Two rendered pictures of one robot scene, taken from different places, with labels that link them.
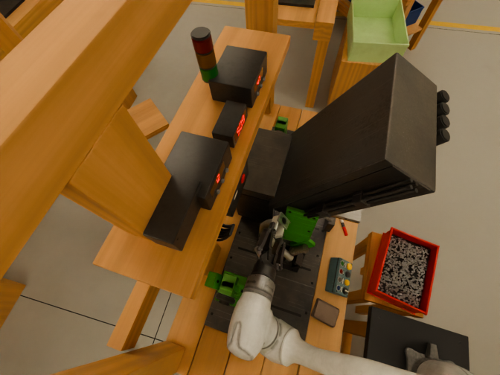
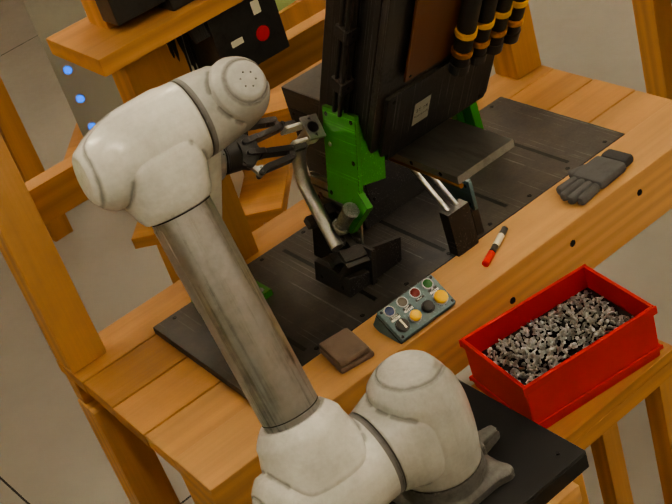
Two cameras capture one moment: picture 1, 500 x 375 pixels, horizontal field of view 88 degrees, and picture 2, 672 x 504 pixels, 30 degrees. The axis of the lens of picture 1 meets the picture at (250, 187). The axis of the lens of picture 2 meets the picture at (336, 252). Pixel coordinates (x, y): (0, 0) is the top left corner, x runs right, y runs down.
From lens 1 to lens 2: 2.24 m
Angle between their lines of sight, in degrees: 40
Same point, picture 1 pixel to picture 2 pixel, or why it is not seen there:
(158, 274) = (89, 46)
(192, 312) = (149, 317)
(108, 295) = (69, 462)
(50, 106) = not seen: outside the picture
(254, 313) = not seen: hidden behind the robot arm
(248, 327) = not seen: hidden behind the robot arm
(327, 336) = (322, 383)
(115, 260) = (65, 37)
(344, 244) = (470, 277)
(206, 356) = (126, 368)
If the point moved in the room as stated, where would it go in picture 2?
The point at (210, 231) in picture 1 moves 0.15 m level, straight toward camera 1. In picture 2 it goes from (158, 24) to (150, 56)
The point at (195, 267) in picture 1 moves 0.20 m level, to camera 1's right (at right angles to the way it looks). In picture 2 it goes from (121, 43) to (201, 41)
